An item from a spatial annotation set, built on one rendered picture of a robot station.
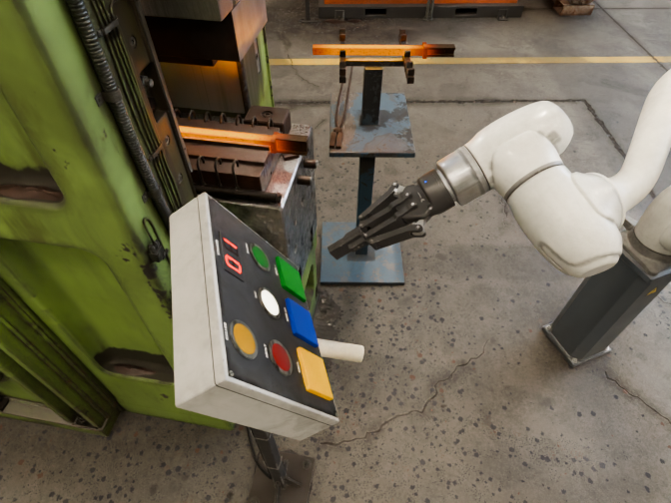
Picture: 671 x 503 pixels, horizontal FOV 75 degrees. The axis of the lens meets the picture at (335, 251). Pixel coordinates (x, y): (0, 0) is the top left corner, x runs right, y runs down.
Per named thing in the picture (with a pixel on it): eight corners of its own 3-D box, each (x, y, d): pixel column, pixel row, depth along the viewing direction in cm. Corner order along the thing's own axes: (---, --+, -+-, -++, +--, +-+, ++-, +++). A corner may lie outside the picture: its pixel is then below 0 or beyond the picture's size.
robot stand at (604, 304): (577, 314, 197) (649, 221, 152) (610, 352, 185) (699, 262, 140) (540, 328, 193) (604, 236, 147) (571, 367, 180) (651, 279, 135)
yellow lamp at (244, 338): (262, 333, 61) (258, 317, 58) (252, 364, 58) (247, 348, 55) (241, 330, 62) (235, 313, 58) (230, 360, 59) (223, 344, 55)
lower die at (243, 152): (282, 151, 126) (279, 125, 120) (263, 197, 113) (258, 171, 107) (145, 136, 131) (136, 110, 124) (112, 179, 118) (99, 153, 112)
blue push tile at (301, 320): (310, 311, 83) (288, 296, 77) (320, 345, 78) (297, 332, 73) (303, 315, 83) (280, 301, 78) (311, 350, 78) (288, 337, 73)
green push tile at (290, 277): (300, 271, 89) (278, 254, 84) (307, 301, 84) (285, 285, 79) (292, 275, 90) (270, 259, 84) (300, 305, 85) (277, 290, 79)
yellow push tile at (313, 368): (323, 358, 77) (300, 345, 71) (334, 399, 72) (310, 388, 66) (315, 363, 77) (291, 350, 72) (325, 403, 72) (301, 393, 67)
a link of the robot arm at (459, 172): (470, 168, 81) (441, 185, 83) (456, 136, 75) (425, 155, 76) (494, 201, 76) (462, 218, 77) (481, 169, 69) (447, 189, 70)
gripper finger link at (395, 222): (421, 211, 79) (424, 216, 78) (368, 243, 81) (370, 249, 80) (413, 199, 76) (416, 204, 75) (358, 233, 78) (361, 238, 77)
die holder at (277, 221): (317, 226, 169) (313, 124, 135) (294, 306, 144) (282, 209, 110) (180, 208, 175) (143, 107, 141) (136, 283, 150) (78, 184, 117)
